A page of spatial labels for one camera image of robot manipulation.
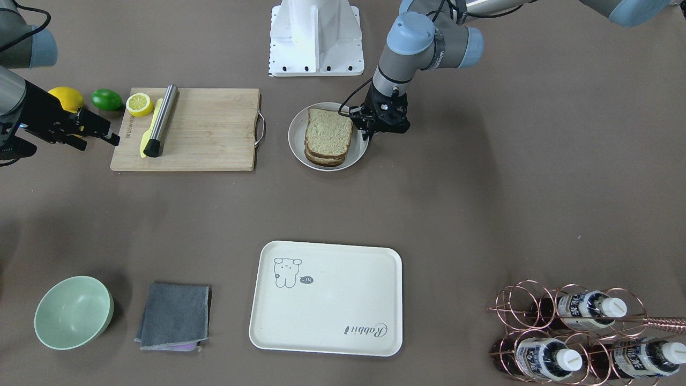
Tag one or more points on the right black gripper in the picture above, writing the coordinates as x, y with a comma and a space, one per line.
44, 114

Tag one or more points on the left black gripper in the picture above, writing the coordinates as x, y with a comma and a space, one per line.
372, 103

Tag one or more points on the white round plate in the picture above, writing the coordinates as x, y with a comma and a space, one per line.
296, 138

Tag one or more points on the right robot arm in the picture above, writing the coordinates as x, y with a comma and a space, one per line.
27, 43

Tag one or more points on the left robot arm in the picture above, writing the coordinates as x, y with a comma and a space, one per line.
529, 67

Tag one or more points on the cream rectangular tray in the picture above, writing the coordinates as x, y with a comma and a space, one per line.
328, 298

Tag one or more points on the green lime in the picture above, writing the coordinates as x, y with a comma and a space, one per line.
107, 100

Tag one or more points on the yellow lemon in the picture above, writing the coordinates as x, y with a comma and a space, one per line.
69, 98

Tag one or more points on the half lemon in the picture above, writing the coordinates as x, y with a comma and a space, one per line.
139, 105

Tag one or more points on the wooden cutting board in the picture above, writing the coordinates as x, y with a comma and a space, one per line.
210, 130

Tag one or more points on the green bowl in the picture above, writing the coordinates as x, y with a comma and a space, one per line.
73, 313

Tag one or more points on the grey folded cloth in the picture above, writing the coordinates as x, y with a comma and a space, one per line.
175, 317

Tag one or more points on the drink bottle one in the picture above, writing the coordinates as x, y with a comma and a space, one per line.
585, 311

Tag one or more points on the drink bottle two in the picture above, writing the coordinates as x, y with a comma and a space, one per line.
544, 359

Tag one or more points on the drink bottle three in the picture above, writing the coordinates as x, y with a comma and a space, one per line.
639, 358

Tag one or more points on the steel handled yellow knife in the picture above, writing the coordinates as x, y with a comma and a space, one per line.
151, 142

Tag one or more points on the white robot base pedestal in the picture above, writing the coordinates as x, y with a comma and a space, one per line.
315, 39

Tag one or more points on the copper wire bottle rack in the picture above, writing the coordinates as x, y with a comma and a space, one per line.
575, 335

